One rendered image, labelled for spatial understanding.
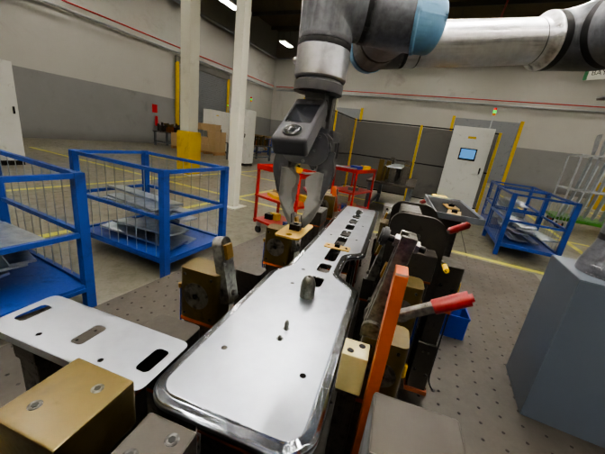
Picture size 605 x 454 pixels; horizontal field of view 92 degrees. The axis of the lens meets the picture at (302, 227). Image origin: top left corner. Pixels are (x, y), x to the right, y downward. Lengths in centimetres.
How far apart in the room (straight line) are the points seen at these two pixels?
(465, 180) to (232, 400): 742
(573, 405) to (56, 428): 103
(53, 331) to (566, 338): 104
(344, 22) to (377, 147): 817
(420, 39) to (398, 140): 805
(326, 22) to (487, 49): 33
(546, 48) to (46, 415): 86
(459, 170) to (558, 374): 680
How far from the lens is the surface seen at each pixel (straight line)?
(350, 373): 44
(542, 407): 108
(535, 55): 73
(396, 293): 34
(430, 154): 844
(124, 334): 56
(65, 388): 41
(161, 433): 32
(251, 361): 48
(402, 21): 48
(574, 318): 95
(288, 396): 44
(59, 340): 58
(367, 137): 868
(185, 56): 831
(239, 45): 523
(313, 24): 46
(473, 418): 99
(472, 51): 66
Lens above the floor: 133
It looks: 17 degrees down
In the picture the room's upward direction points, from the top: 8 degrees clockwise
